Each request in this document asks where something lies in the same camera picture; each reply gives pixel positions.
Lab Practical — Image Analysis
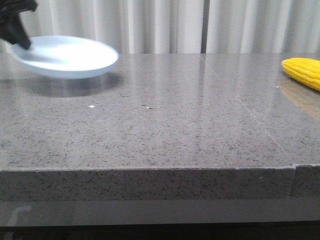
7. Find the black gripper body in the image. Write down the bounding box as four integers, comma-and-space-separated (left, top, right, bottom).
0, 0, 38, 16

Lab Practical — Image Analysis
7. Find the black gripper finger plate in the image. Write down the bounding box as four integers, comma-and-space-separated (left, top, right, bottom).
0, 14, 31, 49

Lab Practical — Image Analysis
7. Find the light blue round plate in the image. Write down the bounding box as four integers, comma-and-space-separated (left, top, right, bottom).
10, 35, 119, 79

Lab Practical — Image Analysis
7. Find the yellow corn cob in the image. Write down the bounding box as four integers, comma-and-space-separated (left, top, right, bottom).
281, 57, 320, 92

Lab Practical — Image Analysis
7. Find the white pleated curtain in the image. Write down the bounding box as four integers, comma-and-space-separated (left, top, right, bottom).
0, 0, 320, 55

